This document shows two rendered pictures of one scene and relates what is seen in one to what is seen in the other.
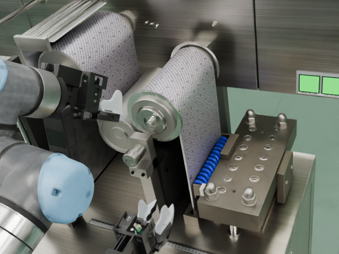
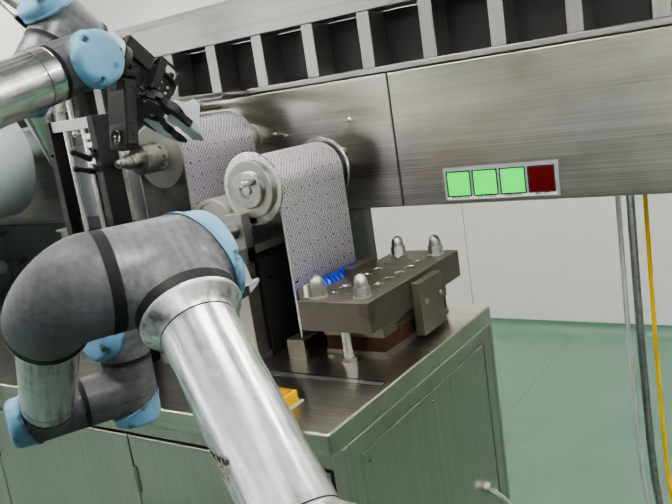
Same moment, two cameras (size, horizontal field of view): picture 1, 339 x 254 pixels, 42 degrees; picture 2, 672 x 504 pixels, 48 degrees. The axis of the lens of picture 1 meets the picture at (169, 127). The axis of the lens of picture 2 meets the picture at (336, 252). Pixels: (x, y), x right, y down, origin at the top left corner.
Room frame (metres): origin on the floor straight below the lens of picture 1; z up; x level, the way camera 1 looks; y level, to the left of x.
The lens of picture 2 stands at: (-0.61, -0.19, 1.40)
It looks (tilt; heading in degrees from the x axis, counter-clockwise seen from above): 12 degrees down; 3
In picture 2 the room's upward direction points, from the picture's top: 9 degrees counter-clockwise
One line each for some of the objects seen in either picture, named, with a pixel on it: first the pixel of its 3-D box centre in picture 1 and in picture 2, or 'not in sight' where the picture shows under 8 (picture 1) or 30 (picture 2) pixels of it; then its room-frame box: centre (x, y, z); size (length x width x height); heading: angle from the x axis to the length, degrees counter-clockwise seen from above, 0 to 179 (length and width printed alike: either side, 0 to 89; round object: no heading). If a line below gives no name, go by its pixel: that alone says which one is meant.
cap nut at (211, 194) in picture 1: (211, 189); (317, 285); (0.80, -0.07, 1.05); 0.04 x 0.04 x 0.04
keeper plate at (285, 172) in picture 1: (285, 177); (430, 302); (0.88, -0.29, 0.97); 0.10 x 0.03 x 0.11; 148
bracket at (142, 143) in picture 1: (148, 185); (242, 289); (0.86, 0.08, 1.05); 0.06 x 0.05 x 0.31; 148
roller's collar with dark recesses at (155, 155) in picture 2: not in sight; (148, 158); (0.99, 0.26, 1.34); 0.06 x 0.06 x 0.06; 58
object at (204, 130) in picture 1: (202, 135); (321, 241); (0.95, -0.08, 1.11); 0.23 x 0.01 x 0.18; 148
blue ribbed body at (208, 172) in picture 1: (213, 161); (335, 280); (0.93, -0.10, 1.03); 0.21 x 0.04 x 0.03; 148
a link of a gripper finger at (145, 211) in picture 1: (144, 209); not in sight; (0.72, 0.09, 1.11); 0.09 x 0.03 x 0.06; 157
